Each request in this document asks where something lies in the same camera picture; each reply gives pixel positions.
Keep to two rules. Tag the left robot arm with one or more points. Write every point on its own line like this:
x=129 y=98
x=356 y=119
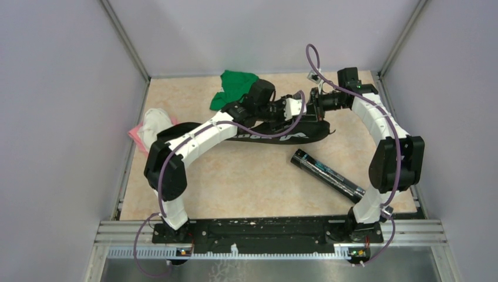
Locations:
x=166 y=165

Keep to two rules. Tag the black shuttlecock tube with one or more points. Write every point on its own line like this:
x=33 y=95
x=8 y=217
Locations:
x=322 y=172

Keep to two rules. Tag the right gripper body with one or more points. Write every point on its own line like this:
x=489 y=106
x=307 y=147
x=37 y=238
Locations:
x=321 y=103

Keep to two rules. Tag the green cloth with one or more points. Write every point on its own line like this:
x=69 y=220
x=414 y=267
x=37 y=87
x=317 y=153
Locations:
x=234 y=85

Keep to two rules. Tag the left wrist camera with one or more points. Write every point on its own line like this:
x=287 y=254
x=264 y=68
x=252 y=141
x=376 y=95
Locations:
x=293 y=107

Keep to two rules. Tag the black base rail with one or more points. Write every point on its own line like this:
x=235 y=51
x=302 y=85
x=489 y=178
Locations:
x=269 y=236

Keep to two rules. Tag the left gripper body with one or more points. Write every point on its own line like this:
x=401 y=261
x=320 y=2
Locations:
x=274 y=113

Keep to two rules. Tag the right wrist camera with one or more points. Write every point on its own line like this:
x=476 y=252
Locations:
x=313 y=77

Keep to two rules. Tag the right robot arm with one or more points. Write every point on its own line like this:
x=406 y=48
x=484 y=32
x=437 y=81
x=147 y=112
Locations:
x=397 y=162

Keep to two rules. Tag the pink cloth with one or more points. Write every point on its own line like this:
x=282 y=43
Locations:
x=134 y=134

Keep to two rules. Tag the white towel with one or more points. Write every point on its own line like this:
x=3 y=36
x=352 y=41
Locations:
x=151 y=113

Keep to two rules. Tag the black racket bag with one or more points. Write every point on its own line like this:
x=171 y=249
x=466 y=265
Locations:
x=242 y=121

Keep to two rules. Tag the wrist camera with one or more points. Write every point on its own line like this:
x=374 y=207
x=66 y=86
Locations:
x=293 y=107
x=313 y=77

